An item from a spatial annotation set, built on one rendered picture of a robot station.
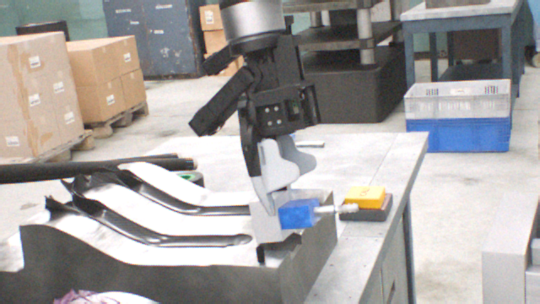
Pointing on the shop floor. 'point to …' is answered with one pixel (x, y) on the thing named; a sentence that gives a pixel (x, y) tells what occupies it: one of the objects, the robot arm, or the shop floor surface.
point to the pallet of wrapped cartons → (39, 101)
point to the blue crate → (464, 133)
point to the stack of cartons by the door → (216, 37)
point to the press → (353, 59)
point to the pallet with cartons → (108, 83)
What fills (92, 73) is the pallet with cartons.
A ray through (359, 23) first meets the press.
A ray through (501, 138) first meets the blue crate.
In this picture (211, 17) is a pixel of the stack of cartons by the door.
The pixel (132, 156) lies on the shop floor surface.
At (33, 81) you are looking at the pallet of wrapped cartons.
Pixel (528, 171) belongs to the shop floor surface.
